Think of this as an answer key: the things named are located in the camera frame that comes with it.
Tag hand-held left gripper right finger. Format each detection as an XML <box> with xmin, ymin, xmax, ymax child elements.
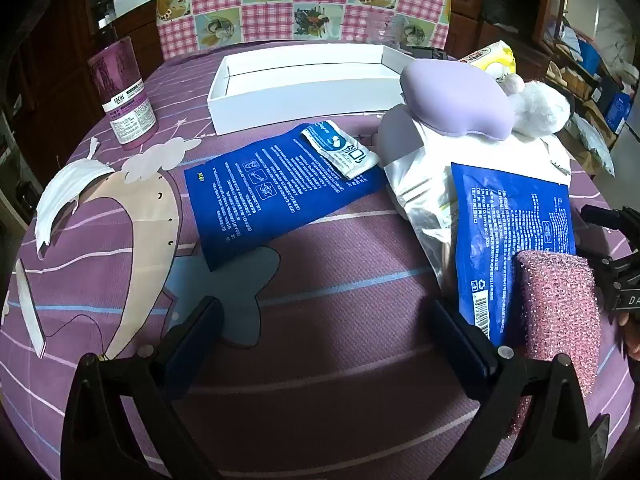
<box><xmin>430</xmin><ymin>297</ymin><xmax>593</xmax><ymax>480</ymax></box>

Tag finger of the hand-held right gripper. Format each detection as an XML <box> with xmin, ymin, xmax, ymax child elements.
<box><xmin>580</xmin><ymin>204</ymin><xmax>640</xmax><ymax>241</ymax></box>

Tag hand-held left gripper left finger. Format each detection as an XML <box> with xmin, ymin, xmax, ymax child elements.
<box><xmin>60</xmin><ymin>296</ymin><xmax>226</xmax><ymax>480</ymax></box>

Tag pink glitter sponge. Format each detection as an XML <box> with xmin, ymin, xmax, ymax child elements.
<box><xmin>505</xmin><ymin>249</ymin><xmax>602</xmax><ymax>438</ymax></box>

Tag blue printed packet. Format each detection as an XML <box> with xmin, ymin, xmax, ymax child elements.
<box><xmin>184</xmin><ymin>121</ymin><xmax>386</xmax><ymax>272</ymax></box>
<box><xmin>450</xmin><ymin>161</ymin><xmax>576</xmax><ymax>348</ymax></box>

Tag white plush toy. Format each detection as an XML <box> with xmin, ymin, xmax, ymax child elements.
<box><xmin>502</xmin><ymin>74</ymin><xmax>573</xmax><ymax>136</ymax></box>

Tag lavender soft pillow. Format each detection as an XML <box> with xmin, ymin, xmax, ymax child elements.
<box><xmin>400</xmin><ymin>58</ymin><xmax>516</xmax><ymax>141</ymax></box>

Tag white cardboard box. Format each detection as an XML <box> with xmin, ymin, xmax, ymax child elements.
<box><xmin>207</xmin><ymin>42</ymin><xmax>418</xmax><ymax>136</ymax></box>

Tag person's right hand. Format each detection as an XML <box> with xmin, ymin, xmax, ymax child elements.
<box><xmin>617</xmin><ymin>310</ymin><xmax>640</xmax><ymax>361</ymax></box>

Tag stacked storage boxes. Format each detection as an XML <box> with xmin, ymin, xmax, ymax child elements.
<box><xmin>545</xmin><ymin>20</ymin><xmax>640</xmax><ymax>181</ymax></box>

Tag purple striped tablecloth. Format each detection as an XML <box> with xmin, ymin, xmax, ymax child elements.
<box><xmin>0</xmin><ymin>40</ymin><xmax>636</xmax><ymax>480</ymax></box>

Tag white paper strip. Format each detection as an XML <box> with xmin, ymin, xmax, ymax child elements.
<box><xmin>15</xmin><ymin>259</ymin><xmax>48</xmax><ymax>358</ymax></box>

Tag yellow white tissue pack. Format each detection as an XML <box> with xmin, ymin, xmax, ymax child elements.
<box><xmin>457</xmin><ymin>40</ymin><xmax>517</xmax><ymax>83</ymax></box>

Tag white face mask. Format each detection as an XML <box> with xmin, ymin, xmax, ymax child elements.
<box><xmin>34</xmin><ymin>159</ymin><xmax>118</xmax><ymax>261</ymax></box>

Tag small white wipe sachet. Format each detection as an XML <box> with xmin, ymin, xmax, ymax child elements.
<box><xmin>301</xmin><ymin>120</ymin><xmax>381</xmax><ymax>181</ymax></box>

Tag purple pump bottle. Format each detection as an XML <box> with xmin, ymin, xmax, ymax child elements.
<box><xmin>87</xmin><ymin>36</ymin><xmax>160</xmax><ymax>151</ymax></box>

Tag clear drinking glass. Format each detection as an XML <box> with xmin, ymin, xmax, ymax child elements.
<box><xmin>367</xmin><ymin>12</ymin><xmax>418</xmax><ymax>51</ymax></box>

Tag dark wooden cabinet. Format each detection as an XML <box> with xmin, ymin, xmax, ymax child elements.
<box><xmin>0</xmin><ymin>0</ymin><xmax>166</xmax><ymax>221</ymax></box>

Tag pink checkered printed cloth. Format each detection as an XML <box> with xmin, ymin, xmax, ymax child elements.
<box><xmin>155</xmin><ymin>0</ymin><xmax>453</xmax><ymax>58</ymax></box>

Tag black clamp bracket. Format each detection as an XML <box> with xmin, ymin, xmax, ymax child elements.
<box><xmin>410</xmin><ymin>46</ymin><xmax>448</xmax><ymax>63</ymax></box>

